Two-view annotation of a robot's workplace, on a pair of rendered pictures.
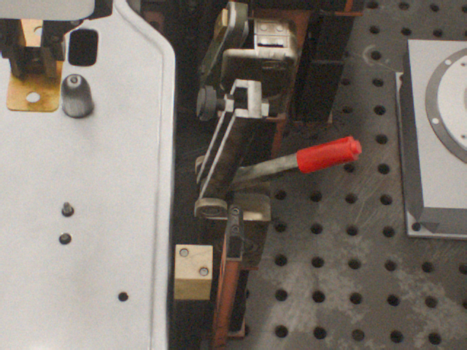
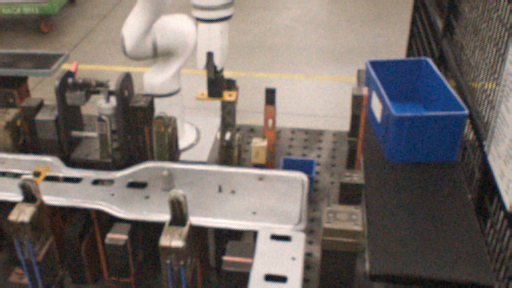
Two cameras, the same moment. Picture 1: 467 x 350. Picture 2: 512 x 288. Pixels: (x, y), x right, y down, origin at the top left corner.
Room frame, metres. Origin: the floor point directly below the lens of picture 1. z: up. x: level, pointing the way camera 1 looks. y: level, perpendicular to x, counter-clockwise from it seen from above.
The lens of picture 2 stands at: (0.04, 1.22, 1.82)
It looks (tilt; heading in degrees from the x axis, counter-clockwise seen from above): 32 degrees down; 293
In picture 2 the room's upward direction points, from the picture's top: 5 degrees counter-clockwise
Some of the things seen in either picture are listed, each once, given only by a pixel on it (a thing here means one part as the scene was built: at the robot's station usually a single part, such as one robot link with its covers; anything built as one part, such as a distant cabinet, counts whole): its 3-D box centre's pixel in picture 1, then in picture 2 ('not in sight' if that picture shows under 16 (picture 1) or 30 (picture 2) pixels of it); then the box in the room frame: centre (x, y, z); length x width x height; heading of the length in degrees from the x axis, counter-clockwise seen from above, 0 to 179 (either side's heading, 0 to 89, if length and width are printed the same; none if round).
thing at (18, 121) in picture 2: not in sight; (16, 173); (1.03, 0.08, 0.89); 0.13 x 0.11 x 0.38; 97
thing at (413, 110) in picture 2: not in sight; (408, 107); (-0.01, -0.18, 1.10); 0.30 x 0.17 x 0.13; 107
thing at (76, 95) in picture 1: (76, 96); (167, 181); (0.51, 0.17, 1.02); 0.03 x 0.03 x 0.07
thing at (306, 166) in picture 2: not in sight; (297, 178); (0.28, -0.30, 0.74); 0.11 x 0.10 x 0.09; 7
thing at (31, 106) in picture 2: not in sight; (45, 160); (0.97, 0.02, 0.90); 0.05 x 0.05 x 0.40; 7
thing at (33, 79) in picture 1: (36, 60); (216, 93); (0.38, 0.16, 1.25); 0.08 x 0.04 x 0.01; 7
